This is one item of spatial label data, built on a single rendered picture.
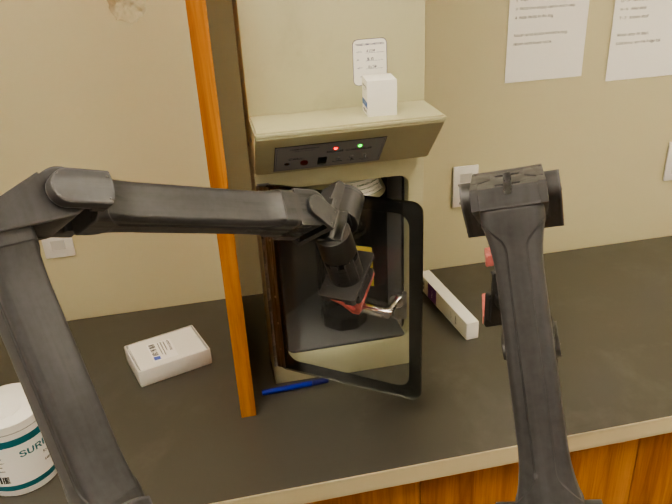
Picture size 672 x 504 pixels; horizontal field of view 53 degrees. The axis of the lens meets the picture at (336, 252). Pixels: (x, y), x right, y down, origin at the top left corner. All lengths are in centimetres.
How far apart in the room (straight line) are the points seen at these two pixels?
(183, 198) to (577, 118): 129
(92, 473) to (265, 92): 71
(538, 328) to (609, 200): 141
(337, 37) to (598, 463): 95
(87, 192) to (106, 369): 88
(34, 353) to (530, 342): 48
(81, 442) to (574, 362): 109
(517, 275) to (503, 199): 8
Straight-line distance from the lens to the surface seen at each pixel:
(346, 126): 112
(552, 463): 70
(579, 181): 200
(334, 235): 103
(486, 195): 69
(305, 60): 120
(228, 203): 91
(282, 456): 129
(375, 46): 122
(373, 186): 133
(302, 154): 116
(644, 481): 159
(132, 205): 83
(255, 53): 119
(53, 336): 74
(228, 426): 137
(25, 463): 132
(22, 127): 169
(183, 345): 156
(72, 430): 73
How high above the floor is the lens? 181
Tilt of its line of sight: 26 degrees down
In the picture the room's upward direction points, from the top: 3 degrees counter-clockwise
